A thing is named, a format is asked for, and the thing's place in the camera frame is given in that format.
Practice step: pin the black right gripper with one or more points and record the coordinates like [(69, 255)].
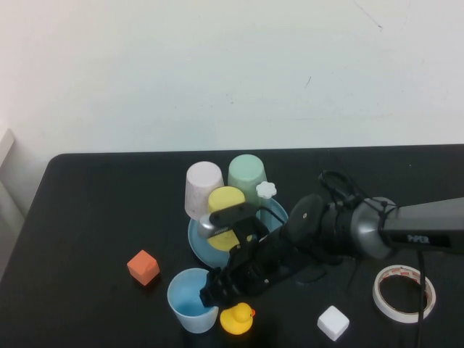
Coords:
[(261, 264)]

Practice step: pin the light blue plastic cup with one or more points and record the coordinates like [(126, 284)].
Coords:
[(181, 293)]

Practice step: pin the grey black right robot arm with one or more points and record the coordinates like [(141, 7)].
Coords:
[(417, 224)]

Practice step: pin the blue cup stand with pegs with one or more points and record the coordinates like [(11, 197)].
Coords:
[(203, 250)]

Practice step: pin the yellow plastic cup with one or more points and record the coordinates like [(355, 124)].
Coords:
[(226, 197)]

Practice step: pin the pale pink plastic cup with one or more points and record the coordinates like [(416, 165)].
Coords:
[(197, 188)]

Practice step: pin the mint green plastic cup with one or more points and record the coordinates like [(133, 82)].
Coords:
[(246, 170)]

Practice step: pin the yellow rubber duck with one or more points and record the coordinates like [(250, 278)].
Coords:
[(233, 320)]

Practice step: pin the orange cube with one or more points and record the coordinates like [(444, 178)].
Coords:
[(143, 268)]

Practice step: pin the white cube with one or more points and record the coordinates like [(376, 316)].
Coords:
[(332, 322)]

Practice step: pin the white tape roll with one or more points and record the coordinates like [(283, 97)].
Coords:
[(398, 318)]

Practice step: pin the white side panel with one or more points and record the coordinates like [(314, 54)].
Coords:
[(7, 152)]

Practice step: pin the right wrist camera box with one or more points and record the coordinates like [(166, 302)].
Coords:
[(232, 215)]

